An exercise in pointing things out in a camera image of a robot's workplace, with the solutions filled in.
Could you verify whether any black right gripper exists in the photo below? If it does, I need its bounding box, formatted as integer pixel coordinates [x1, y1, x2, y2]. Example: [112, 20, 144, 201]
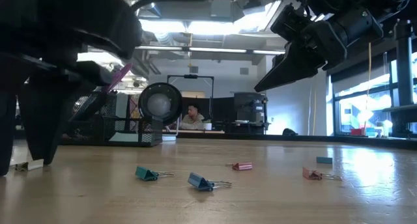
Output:
[253, 8, 384, 93]

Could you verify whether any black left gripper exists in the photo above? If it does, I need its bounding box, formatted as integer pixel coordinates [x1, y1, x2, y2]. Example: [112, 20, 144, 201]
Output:
[0, 53, 95, 176]

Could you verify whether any white binder clip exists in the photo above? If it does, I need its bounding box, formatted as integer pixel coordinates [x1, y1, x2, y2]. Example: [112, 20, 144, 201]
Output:
[14, 158, 45, 172]

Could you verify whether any black mesh desk organizer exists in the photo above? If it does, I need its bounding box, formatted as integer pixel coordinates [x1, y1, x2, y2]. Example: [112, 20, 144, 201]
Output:
[61, 92, 163, 148]

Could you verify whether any black equipment rack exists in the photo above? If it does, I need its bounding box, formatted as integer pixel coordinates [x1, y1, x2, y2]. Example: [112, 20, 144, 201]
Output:
[233, 92, 270, 135]

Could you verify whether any ceiling light bar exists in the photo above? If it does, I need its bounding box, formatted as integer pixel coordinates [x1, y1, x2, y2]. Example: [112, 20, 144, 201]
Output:
[135, 45, 286, 55]

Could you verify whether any pale green cloth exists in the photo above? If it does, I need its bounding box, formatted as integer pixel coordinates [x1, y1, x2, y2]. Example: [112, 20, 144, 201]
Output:
[115, 92, 129, 119]

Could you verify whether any wooden top workbench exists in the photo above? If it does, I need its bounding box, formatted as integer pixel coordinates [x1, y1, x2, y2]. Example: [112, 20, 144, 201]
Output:
[178, 129, 225, 135]

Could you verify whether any pink patterned cloth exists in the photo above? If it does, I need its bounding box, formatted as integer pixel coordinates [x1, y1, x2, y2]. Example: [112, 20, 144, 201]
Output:
[128, 94, 141, 119]

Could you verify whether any pink striped binder clip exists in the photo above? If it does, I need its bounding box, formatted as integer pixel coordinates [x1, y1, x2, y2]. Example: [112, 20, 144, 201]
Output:
[225, 161, 253, 172]

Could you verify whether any person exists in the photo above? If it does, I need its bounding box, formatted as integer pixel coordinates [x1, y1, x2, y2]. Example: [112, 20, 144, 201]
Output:
[179, 103, 206, 131]

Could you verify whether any teal binder clip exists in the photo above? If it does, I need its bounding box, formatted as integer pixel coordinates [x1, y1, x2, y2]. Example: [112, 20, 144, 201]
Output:
[135, 166, 176, 182]

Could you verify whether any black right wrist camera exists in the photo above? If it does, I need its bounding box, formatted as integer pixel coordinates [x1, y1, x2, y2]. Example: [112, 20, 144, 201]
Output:
[269, 4, 312, 44]

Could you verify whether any black background rig frame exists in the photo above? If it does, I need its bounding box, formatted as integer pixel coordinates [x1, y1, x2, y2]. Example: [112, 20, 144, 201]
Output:
[167, 74, 215, 120]

